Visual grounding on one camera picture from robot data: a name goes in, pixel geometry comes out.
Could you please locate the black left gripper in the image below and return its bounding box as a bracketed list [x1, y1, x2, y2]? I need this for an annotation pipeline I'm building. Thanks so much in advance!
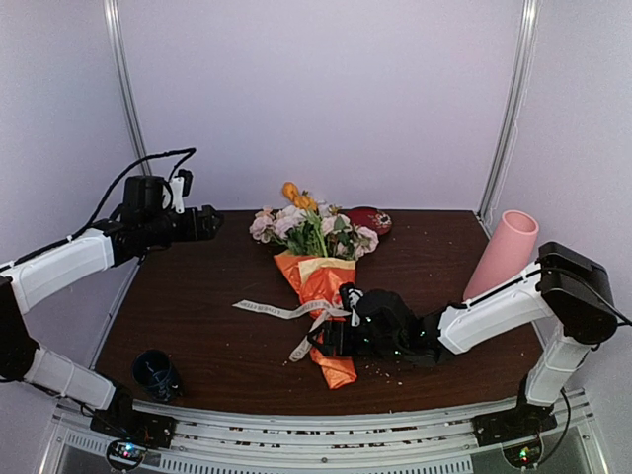
[142, 204, 224, 246]

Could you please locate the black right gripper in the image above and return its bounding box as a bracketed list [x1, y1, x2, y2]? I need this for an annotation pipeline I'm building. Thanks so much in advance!
[307, 321, 405, 358]

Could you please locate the grey printed ribbon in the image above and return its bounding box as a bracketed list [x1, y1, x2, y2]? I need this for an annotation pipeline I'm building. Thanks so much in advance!
[232, 297, 352, 365]

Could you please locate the orange flower bouquet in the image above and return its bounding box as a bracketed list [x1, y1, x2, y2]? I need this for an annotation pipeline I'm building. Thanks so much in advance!
[249, 182, 380, 391]

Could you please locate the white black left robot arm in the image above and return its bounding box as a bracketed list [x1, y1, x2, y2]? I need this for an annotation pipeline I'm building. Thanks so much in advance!
[1, 171, 224, 438]

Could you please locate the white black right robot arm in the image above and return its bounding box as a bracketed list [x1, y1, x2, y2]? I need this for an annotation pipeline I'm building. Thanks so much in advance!
[306, 242, 624, 436]

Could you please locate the pink cylindrical vase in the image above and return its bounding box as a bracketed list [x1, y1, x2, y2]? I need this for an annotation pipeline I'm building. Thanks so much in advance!
[462, 210, 539, 300]

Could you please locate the dark blue cup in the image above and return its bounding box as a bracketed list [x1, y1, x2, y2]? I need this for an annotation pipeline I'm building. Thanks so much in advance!
[131, 350, 183, 403]

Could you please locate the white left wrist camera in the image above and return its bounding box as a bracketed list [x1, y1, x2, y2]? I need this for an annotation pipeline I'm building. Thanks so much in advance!
[165, 169, 194, 214]

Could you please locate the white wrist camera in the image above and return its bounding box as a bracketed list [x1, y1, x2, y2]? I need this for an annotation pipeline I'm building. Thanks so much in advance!
[339, 282, 364, 327]
[165, 169, 194, 214]

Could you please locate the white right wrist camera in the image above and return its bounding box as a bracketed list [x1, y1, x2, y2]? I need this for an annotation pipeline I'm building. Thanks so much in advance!
[339, 282, 364, 327]

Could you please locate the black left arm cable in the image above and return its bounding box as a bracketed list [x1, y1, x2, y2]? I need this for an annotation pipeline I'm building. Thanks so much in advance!
[73, 146, 198, 238]

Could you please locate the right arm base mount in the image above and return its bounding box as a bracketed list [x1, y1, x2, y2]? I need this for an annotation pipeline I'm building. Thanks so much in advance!
[472, 409, 558, 470]

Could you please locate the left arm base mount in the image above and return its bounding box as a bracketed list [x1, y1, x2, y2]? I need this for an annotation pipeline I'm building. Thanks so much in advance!
[85, 388, 177, 473]

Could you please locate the left aluminium frame post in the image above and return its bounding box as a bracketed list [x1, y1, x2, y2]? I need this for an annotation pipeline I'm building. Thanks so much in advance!
[103, 0, 146, 159]

